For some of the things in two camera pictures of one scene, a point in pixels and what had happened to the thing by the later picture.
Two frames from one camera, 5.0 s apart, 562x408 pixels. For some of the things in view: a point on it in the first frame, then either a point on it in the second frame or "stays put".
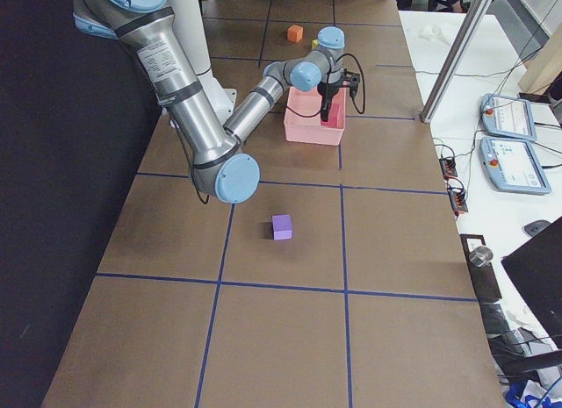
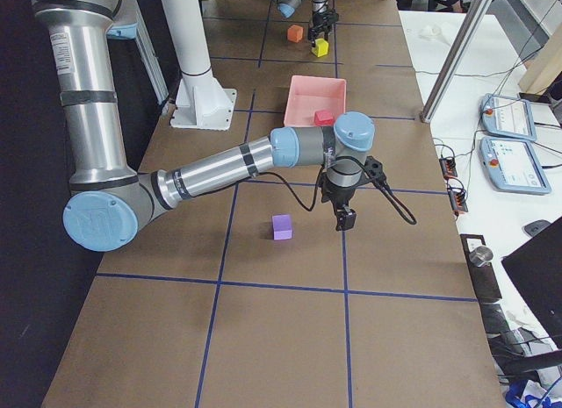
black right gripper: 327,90 → 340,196
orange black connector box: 449,168 stays put
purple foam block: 282,225 stays put
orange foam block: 295,33 stays put
